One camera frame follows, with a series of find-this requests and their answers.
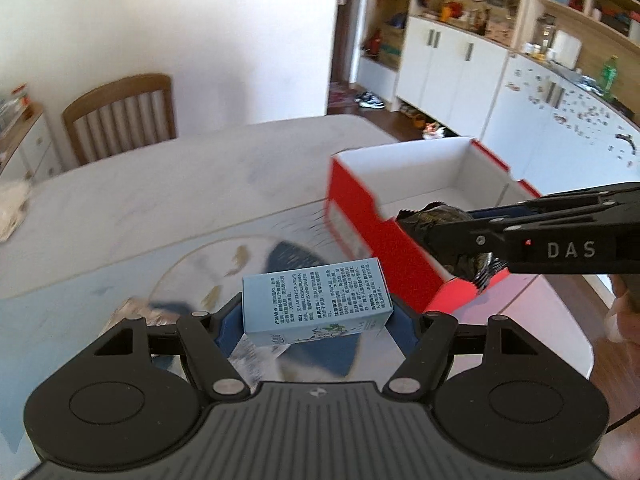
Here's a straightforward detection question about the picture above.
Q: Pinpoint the dark gold candy wrapper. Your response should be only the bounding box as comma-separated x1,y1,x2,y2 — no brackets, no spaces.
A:
395,202,506,294

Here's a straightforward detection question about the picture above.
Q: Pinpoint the white wall cabinet unit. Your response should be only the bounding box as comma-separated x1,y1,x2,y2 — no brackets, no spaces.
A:
376,0,639,192

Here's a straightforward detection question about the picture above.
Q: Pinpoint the wooden dining chair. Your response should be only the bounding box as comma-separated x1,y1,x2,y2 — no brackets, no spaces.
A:
62,73,178,166

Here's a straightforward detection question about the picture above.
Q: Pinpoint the light blue small carton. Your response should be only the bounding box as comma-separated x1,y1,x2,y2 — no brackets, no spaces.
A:
242,258,393,346

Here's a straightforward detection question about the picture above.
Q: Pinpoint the silver foil bag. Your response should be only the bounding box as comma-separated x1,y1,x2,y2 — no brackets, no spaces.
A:
101,297,179,334

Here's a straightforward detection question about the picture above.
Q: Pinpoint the red cardboard shoe box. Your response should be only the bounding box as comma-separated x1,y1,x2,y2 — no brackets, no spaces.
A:
323,135,544,314

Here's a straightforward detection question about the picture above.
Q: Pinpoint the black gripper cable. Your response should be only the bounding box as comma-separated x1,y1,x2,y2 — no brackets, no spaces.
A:
605,406,640,434

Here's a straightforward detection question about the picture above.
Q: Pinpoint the white printed sachet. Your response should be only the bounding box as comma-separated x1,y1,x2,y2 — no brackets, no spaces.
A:
229,335,288,392

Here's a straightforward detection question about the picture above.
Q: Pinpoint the clear plastic bag with food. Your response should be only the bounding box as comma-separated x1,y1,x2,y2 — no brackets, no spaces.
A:
0,180,32,243

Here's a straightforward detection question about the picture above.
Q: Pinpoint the right hand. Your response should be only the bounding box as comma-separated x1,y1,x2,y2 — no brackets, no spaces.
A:
604,274,639,344

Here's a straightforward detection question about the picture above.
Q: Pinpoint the white sideboard cabinet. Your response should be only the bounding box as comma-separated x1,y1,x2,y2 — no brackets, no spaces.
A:
1,102,63,184

